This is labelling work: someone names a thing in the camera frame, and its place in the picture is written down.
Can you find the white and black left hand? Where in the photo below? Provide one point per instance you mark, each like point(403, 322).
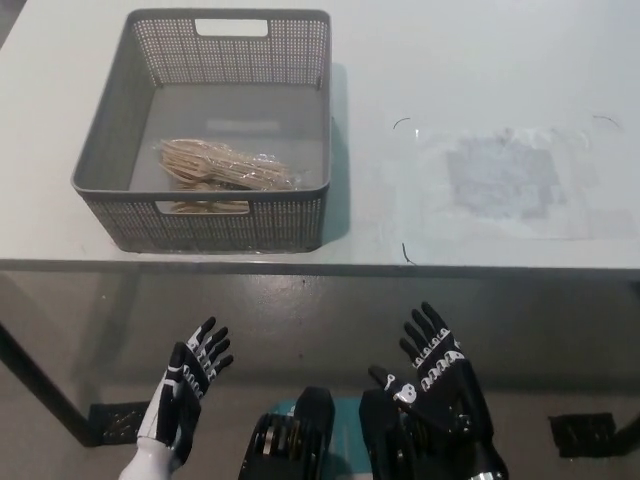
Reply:
point(180, 395)

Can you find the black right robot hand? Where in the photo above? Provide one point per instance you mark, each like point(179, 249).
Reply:
point(450, 395)

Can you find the clear bag of wooden cutlery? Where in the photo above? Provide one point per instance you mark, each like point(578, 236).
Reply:
point(225, 165)

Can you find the black table leg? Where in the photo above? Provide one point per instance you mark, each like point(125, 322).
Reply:
point(40, 380)

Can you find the grey perforated plastic basket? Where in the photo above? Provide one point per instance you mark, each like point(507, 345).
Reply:
point(120, 150)

